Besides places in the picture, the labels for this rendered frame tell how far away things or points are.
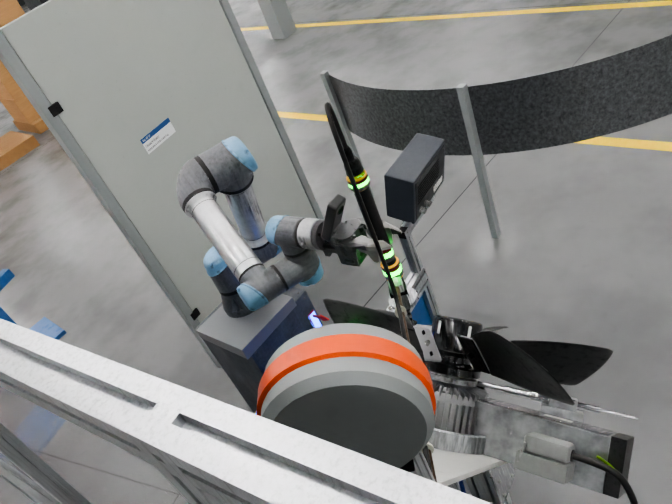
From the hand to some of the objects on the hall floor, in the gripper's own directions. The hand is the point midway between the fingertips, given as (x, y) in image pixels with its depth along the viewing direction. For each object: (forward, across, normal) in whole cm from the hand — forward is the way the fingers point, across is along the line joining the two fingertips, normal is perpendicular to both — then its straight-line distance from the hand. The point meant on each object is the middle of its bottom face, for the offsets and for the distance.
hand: (390, 236), depth 131 cm
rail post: (-39, -53, -153) cm, 167 cm away
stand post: (+10, +10, -153) cm, 154 cm away
